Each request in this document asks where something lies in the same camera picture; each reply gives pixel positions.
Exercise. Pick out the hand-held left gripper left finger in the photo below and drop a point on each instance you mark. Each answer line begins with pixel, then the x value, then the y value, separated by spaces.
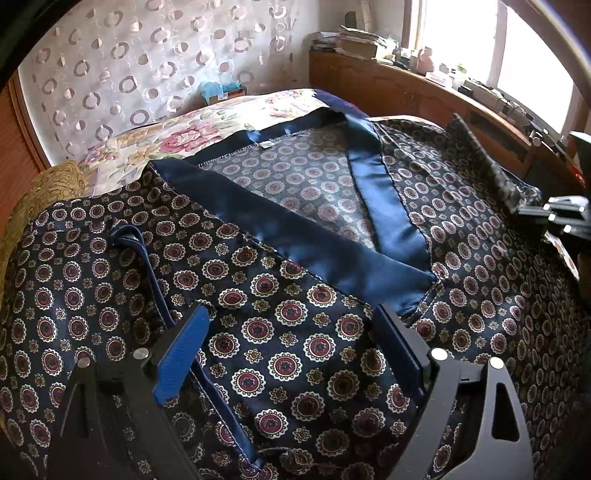
pixel 179 361

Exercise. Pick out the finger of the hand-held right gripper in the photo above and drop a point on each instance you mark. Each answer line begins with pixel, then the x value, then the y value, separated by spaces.
pixel 551 211

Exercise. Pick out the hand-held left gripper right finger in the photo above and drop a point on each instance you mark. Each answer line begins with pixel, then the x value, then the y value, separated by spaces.
pixel 400 342

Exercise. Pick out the navy medallion-print satin robe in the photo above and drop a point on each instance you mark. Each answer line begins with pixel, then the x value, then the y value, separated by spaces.
pixel 286 323

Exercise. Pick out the window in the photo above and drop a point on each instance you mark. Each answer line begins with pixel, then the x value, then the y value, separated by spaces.
pixel 521 46

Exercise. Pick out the wooden cabinet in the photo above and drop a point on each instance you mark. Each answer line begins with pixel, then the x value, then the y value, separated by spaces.
pixel 415 97

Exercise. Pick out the pink figurine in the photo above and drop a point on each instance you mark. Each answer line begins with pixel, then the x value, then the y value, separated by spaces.
pixel 425 59

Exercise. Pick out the floral blanket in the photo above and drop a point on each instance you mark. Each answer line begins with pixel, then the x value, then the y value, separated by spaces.
pixel 184 134

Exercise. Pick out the stack of books and papers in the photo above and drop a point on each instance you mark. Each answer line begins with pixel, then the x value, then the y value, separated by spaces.
pixel 360 44

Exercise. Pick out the wooden wardrobe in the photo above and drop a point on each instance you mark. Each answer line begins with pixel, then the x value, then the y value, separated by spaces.
pixel 18 152

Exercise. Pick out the teal tissue box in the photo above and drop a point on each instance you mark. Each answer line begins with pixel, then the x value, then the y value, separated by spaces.
pixel 221 91

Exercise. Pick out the white curtain with circles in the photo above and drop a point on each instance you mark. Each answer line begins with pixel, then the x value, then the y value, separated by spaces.
pixel 138 60

